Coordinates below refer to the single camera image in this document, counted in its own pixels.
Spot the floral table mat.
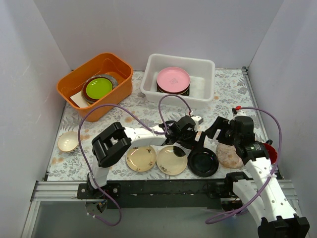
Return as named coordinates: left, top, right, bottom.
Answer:
left=46, top=69, right=254, bottom=181

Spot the black round plate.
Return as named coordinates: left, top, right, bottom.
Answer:
left=188, top=148, right=219, bottom=178

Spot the black floral rectangular plate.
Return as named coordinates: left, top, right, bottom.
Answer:
left=157, top=84, right=190, bottom=96

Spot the cream plate with green patch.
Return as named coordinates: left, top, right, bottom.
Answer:
left=156, top=145, right=188, bottom=176

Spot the orange plastic bin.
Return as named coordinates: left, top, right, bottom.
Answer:
left=56, top=53, right=133, bottom=122

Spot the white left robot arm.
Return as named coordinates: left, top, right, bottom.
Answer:
left=87, top=116, right=204, bottom=198

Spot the small cream bowl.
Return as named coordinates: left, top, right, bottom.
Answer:
left=57, top=131, right=79, bottom=152

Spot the white plastic bin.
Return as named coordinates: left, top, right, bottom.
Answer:
left=140, top=54, right=215, bottom=109

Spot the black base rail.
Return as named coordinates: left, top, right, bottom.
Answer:
left=76, top=171, right=248, bottom=209

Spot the pink speckled glass plate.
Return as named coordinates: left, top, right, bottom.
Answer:
left=216, top=143, right=244, bottom=169

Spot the lime green plate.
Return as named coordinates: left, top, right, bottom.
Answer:
left=86, top=78, right=112, bottom=100

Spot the white square plate in bin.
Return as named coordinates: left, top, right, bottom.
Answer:
left=70, top=91, right=90, bottom=108

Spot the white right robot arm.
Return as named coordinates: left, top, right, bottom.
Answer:
left=206, top=116, right=310, bottom=238

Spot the red rimmed grey plate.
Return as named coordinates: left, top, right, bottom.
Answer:
left=157, top=82, right=190, bottom=96

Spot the dark red plate in bin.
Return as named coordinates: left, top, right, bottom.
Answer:
left=81, top=74, right=118, bottom=104

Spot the cream floral plate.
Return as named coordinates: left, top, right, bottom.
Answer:
left=126, top=146, right=157, bottom=172

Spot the black skull mug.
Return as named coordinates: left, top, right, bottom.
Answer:
left=264, top=139, right=278, bottom=164

